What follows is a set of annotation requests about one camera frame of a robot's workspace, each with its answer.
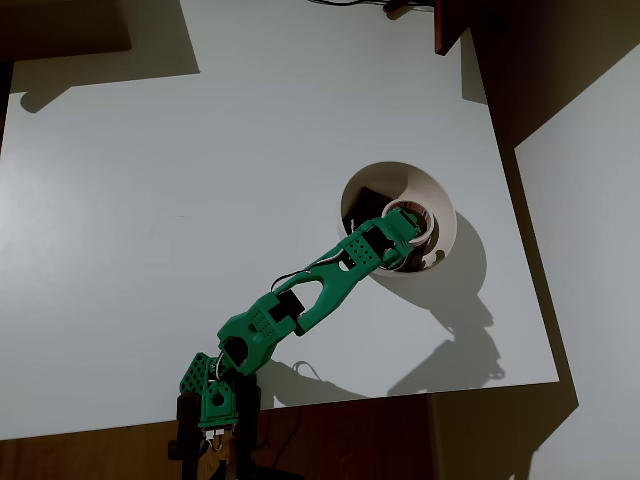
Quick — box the white masking tape roll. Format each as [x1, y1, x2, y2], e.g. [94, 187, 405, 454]
[381, 198, 437, 249]

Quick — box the black cable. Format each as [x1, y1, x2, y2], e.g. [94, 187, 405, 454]
[305, 0, 436, 16]

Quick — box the white round bowl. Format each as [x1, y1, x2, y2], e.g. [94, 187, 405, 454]
[339, 160, 458, 278]

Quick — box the dark folded cloth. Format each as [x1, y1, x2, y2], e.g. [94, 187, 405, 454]
[343, 187, 441, 274]

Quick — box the red-brown wooden furniture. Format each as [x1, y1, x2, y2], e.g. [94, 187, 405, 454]
[433, 0, 474, 56]

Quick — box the thin black arm wire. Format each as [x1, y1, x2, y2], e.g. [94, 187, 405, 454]
[270, 253, 347, 294]

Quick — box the dark furniture piece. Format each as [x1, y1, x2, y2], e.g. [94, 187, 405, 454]
[0, 0, 133, 62]

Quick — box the thin dark hanging cable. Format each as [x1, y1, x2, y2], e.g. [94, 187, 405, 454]
[259, 407, 302, 451]

